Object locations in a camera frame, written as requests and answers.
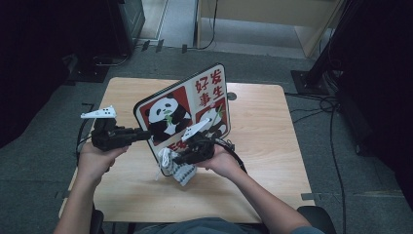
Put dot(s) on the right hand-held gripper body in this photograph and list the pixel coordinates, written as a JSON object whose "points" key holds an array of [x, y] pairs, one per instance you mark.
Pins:
{"points": [[201, 149]]}

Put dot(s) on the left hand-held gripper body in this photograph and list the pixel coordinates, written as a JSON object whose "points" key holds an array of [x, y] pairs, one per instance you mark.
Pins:
{"points": [[110, 138]]}

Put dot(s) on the white patterned cloth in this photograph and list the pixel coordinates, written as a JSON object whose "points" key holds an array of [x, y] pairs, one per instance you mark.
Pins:
{"points": [[181, 172]]}

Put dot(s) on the panda print board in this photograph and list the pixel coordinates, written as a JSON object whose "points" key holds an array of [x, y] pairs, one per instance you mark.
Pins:
{"points": [[195, 94]]}

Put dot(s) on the person's right hand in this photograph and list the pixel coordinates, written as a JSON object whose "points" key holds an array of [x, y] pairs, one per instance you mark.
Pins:
{"points": [[224, 162]]}

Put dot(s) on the person's left hand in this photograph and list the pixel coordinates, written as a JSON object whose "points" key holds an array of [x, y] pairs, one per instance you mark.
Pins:
{"points": [[95, 161]]}

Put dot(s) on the black round table grommet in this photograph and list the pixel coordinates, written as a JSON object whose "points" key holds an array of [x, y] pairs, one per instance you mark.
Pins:
{"points": [[232, 96]]}

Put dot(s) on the black stand base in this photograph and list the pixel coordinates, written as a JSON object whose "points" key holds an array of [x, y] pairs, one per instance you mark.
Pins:
{"points": [[87, 73]]}

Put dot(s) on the person's grey-blue shirt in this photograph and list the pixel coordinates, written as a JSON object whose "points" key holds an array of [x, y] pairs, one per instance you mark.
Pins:
{"points": [[201, 226]]}

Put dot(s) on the grey floor tape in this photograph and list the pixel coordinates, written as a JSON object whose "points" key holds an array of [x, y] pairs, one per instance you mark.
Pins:
{"points": [[310, 196], [61, 195]]}

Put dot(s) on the black tape strip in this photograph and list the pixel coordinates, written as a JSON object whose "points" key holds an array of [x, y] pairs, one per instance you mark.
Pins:
{"points": [[184, 48], [145, 45], [159, 45]]}

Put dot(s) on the dark cabinet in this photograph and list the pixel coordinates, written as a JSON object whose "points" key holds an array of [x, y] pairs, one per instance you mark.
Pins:
{"points": [[133, 19]]}

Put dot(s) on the black metal stand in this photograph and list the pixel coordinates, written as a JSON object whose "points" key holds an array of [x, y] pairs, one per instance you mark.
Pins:
{"points": [[308, 83]]}

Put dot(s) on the beige wooden cabinet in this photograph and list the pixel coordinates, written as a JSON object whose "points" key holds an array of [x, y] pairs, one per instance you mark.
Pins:
{"points": [[269, 11]]}

